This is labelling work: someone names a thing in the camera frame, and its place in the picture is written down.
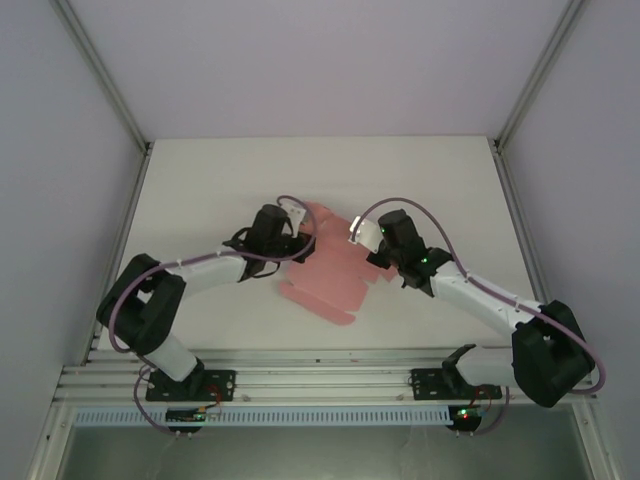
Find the aluminium frame post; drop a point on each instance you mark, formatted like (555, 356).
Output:
(107, 75)
(537, 75)

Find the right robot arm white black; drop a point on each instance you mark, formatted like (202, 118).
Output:
(480, 295)

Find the grey lower panel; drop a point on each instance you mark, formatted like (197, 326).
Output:
(320, 452)

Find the aluminium side rail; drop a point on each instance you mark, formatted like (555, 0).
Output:
(520, 225)
(125, 250)

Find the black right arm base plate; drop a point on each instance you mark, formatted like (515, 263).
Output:
(425, 381)

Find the small circuit board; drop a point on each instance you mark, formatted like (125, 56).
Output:
(465, 414)
(197, 415)

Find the pink paper box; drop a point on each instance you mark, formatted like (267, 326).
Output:
(330, 280)

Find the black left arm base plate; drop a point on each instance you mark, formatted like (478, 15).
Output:
(220, 382)

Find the aluminium mounting rail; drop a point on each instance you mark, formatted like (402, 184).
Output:
(320, 375)

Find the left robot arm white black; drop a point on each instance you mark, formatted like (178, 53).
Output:
(210, 270)

